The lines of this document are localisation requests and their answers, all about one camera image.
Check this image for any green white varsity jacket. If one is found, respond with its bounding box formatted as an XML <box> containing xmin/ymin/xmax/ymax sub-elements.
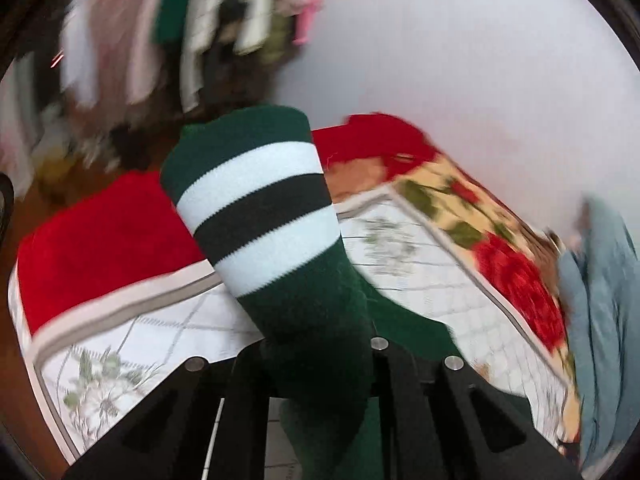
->
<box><xmin>160</xmin><ymin>106</ymin><xmax>457</xmax><ymax>479</ymax></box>

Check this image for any clothes rack with garments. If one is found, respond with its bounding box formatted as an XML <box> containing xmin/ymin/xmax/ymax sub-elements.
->
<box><xmin>1</xmin><ymin>0</ymin><xmax>303</xmax><ymax>184</ymax></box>

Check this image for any white diamond pattern sheet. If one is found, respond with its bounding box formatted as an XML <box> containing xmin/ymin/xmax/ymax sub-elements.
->
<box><xmin>8</xmin><ymin>186</ymin><xmax>574</xmax><ymax>462</ymax></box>

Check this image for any red floral blanket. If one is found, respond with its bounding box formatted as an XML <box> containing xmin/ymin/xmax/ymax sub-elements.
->
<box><xmin>8</xmin><ymin>113</ymin><xmax>579</xmax><ymax>460</ymax></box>

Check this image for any light blue quilt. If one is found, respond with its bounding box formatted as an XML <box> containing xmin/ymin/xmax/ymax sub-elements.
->
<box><xmin>556</xmin><ymin>195</ymin><xmax>639</xmax><ymax>474</ymax></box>

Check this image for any pink plastic hanger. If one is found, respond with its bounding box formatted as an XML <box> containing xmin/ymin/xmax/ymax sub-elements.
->
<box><xmin>293</xmin><ymin>0</ymin><xmax>324</xmax><ymax>47</ymax></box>

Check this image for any black cable loop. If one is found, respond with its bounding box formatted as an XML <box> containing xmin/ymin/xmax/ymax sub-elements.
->
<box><xmin>0</xmin><ymin>171</ymin><xmax>16</xmax><ymax>246</ymax></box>

